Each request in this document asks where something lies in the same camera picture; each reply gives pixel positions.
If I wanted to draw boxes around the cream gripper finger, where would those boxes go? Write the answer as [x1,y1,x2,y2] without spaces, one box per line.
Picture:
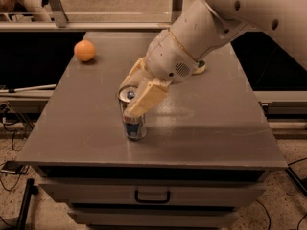
[120,57,154,89]
[124,78,172,118]

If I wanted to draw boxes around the metal railing frame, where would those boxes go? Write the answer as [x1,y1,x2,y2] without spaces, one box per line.
[0,0,183,32]

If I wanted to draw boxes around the grey lower drawer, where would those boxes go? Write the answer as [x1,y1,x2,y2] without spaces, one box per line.
[68,208,238,228]

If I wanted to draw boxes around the person in background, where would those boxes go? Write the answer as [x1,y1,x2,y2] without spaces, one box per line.
[0,0,51,22]

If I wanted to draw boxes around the grey upper drawer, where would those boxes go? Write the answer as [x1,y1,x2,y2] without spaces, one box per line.
[40,178,265,208]

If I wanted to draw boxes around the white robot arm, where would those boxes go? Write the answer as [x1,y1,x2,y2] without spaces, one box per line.
[122,0,307,118]

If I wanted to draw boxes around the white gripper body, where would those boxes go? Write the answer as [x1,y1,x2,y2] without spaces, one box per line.
[146,30,199,84]

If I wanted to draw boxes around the silver blue redbull can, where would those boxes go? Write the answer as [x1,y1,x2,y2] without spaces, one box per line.
[118,86,146,141]

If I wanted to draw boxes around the small black device on floor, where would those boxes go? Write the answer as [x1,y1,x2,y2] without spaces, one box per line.
[1,161,25,174]

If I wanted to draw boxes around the black drawer handle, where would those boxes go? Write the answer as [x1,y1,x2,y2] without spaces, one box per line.
[134,190,171,204]

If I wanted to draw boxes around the black stand leg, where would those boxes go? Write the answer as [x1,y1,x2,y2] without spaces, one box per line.
[16,178,38,230]

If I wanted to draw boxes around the orange fruit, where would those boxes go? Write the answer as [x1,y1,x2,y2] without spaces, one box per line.
[74,40,96,61]

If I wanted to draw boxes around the green yellow sponge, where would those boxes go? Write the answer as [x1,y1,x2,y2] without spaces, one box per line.
[194,60,206,75]

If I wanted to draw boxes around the grey drawer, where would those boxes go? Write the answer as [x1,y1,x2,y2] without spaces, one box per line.
[68,208,238,228]
[40,178,265,208]

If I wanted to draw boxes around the white rod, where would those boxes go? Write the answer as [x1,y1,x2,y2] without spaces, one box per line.
[0,84,57,94]

